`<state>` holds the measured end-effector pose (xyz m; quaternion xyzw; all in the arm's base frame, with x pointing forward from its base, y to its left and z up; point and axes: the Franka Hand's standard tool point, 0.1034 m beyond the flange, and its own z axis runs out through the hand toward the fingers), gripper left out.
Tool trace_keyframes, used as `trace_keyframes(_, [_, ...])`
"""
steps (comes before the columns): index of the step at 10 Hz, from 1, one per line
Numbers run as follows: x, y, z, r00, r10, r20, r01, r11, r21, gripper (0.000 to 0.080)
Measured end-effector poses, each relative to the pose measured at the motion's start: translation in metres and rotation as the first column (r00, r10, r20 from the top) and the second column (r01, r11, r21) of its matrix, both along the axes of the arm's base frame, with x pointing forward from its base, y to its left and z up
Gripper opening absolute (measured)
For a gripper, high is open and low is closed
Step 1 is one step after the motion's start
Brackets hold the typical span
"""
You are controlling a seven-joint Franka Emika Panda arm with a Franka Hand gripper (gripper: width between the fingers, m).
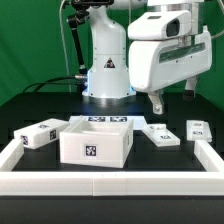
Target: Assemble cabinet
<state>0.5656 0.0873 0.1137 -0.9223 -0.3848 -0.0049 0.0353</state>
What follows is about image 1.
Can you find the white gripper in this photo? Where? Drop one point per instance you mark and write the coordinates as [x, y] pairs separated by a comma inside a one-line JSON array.
[[154, 65]]

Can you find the white door panel with knob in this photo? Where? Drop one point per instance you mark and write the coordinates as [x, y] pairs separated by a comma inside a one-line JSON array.
[[160, 135]]

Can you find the white cabinet body box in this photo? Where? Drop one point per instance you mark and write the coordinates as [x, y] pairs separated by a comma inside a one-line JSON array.
[[102, 144]]

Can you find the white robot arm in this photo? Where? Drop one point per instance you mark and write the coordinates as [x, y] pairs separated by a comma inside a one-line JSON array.
[[108, 78]]

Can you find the white cabinet top block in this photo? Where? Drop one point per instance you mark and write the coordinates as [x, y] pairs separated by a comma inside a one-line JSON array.
[[42, 133]]

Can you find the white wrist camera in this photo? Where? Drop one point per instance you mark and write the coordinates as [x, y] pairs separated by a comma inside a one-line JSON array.
[[160, 25]]

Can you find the white marker base plate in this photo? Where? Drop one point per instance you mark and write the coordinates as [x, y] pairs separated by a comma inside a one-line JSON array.
[[137, 120]]

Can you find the white U-shaped fence frame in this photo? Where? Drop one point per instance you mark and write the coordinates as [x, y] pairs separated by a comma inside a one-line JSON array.
[[208, 182]]

